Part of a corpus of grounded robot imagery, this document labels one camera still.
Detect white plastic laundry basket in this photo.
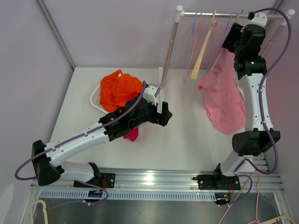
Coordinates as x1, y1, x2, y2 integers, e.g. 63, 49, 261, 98
90, 85, 108, 114

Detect beige wooden hanger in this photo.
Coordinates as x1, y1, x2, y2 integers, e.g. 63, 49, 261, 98
191, 10, 217, 80

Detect beige hanger bottom left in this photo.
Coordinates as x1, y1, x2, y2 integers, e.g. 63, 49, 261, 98
29, 199, 50, 224

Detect blue wire hanger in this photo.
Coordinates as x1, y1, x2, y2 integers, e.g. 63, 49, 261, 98
183, 11, 199, 83

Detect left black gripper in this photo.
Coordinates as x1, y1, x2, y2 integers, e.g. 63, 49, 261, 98
129, 98, 171, 131

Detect pink wire hanger on rack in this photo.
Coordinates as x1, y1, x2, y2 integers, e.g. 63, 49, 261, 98
187, 14, 202, 76

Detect beige hanger bottom right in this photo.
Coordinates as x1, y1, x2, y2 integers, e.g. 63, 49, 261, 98
252, 215, 297, 224

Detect beige hanger holding pink shirt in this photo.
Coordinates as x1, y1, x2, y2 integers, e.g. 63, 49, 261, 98
235, 9, 243, 23

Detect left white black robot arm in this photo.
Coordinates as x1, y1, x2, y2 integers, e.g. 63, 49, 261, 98
32, 98, 172, 187

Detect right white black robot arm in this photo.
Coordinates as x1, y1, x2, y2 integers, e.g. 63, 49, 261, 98
213, 23, 280, 189

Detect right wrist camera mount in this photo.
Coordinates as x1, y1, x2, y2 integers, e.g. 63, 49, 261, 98
248, 12, 268, 28

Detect pink hanger on floor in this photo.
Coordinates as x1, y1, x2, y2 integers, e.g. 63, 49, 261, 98
217, 171, 262, 224

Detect pink t shirt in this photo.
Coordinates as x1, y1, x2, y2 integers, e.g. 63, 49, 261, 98
198, 49, 246, 135

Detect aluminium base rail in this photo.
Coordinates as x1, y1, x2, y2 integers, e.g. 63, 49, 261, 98
30, 168, 285, 193

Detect orange t shirt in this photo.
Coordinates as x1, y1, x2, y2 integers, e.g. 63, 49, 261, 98
100, 70, 143, 112

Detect metal clothes rack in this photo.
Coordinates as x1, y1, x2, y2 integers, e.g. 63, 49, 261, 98
158, 5, 295, 91

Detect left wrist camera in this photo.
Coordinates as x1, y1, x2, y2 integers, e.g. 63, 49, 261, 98
142, 83, 161, 105

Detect white cable duct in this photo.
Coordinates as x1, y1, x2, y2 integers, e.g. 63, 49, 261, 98
40, 190, 216, 202

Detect magenta t shirt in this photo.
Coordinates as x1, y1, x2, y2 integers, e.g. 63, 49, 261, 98
123, 127, 139, 142

